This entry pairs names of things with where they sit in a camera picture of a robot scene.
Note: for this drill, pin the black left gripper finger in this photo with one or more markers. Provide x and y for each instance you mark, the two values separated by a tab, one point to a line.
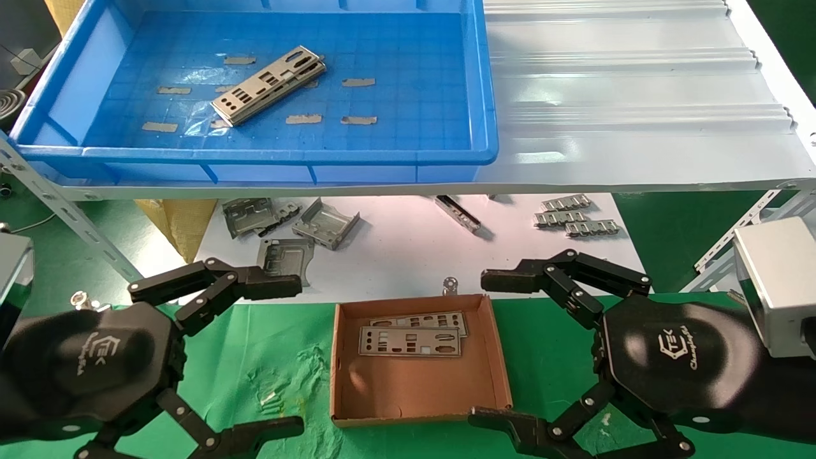
264	285

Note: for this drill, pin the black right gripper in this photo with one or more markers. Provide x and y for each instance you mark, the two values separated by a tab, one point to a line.
676	357

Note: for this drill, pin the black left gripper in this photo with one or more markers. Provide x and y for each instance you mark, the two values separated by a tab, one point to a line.
89	366

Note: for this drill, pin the silver metal I/O shield plate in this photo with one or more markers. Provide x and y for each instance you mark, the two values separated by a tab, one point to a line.
437	350
460	324

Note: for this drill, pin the shallow brown cardboard box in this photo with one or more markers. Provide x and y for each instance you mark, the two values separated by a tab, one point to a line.
414	389

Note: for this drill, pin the blue plastic tray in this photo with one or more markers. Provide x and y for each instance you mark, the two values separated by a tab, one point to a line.
408	95

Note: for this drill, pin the tan cardboard sheet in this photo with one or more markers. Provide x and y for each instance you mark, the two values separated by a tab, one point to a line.
64	13

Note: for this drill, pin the grey flat stamped metal plate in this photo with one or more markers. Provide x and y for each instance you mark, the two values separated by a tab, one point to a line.
290	252

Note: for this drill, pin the green cloth mat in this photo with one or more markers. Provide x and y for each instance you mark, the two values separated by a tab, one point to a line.
268	344

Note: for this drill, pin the yellow woven bag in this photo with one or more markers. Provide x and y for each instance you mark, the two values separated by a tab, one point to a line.
182	223

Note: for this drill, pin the white paper sheet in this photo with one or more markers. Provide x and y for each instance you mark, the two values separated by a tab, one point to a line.
395	248

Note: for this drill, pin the small toothed metal strip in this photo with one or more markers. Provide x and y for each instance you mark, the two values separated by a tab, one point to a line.
565	203
593	227
561	218

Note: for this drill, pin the narrow grey metal strip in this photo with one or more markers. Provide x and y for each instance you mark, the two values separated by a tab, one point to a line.
458	212

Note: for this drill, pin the small silver bolts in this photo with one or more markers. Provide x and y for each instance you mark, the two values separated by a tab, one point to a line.
83	299

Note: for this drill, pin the metal plate stack in bin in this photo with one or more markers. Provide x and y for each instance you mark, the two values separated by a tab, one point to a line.
256	102

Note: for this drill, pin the white slotted angle beam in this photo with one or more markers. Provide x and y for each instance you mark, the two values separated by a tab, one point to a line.
733	241
64	213

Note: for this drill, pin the small white block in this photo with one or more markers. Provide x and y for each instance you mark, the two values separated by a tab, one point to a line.
25	60

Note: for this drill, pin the grey stamped metal bracket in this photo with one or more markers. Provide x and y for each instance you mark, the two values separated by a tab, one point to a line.
255	215

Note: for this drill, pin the grey U-shaped metal bracket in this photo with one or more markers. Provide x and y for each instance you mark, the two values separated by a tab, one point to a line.
326	223

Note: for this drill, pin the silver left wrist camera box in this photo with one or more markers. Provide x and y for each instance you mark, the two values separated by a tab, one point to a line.
14	274

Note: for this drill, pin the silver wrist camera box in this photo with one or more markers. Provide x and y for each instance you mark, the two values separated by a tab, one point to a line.
774	284
14	274

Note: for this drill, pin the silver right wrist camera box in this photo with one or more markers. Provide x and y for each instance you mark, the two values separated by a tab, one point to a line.
774	284

